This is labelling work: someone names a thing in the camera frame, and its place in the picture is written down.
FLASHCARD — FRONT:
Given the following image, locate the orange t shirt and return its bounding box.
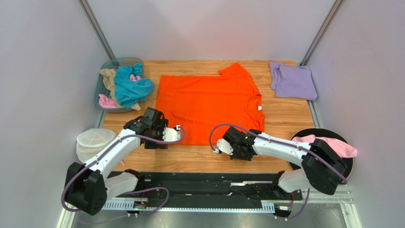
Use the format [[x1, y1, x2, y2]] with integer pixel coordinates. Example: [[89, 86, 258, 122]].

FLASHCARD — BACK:
[[155, 63, 265, 145]]

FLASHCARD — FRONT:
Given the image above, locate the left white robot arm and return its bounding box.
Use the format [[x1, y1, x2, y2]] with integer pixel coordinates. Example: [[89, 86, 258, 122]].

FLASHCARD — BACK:
[[61, 107, 184, 215]]

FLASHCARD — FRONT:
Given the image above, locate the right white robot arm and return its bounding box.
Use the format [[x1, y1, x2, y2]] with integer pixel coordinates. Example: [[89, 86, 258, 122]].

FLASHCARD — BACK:
[[216, 126, 348, 195]]

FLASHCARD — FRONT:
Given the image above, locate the teal t shirt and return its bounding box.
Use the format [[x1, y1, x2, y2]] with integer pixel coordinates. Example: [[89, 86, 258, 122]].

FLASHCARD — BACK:
[[114, 63, 155, 109]]

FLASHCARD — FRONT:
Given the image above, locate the pink garment in basket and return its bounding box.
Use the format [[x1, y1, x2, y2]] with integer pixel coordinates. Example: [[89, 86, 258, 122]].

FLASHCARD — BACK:
[[98, 74, 142, 109]]

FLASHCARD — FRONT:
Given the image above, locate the white mesh bag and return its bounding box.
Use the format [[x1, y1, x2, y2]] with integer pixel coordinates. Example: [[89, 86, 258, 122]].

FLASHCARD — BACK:
[[76, 128, 118, 163]]

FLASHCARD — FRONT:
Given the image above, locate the beige t shirt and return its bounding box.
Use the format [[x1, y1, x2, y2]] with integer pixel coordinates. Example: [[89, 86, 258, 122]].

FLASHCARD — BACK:
[[99, 68, 123, 108]]

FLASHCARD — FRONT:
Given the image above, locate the round black tray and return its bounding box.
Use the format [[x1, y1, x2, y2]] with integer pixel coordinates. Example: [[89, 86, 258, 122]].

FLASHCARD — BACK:
[[291, 128, 354, 178]]

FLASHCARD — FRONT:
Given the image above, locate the grey plastic laundry basket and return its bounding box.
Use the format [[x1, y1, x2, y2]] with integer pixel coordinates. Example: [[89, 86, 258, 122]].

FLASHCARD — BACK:
[[94, 57, 145, 113]]

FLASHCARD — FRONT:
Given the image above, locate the folded lavender t shirt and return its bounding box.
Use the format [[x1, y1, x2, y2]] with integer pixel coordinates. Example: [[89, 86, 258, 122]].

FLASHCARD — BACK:
[[269, 61, 318, 101]]

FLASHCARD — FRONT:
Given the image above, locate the pink t shirt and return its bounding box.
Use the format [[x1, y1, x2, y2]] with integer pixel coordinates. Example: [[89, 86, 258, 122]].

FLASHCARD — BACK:
[[292, 134, 358, 158]]

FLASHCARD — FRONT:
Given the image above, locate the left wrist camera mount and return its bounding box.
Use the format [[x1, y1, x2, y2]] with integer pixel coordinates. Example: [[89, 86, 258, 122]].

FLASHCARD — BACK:
[[162, 125, 182, 144]]

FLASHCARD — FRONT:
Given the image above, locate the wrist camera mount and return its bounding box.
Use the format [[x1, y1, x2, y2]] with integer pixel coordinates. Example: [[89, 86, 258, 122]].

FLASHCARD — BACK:
[[213, 139, 233, 156], [162, 125, 182, 144]]

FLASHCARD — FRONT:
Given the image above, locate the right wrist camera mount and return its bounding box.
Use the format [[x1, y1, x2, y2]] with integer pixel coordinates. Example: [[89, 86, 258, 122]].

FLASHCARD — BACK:
[[213, 139, 233, 156]]

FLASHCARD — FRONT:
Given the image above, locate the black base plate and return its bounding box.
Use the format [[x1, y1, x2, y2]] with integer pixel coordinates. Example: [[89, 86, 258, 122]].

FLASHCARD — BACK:
[[106, 172, 303, 210]]

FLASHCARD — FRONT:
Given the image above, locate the aluminium frame rail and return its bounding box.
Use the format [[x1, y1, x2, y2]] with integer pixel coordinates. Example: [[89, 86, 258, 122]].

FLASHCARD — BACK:
[[57, 185, 361, 228]]

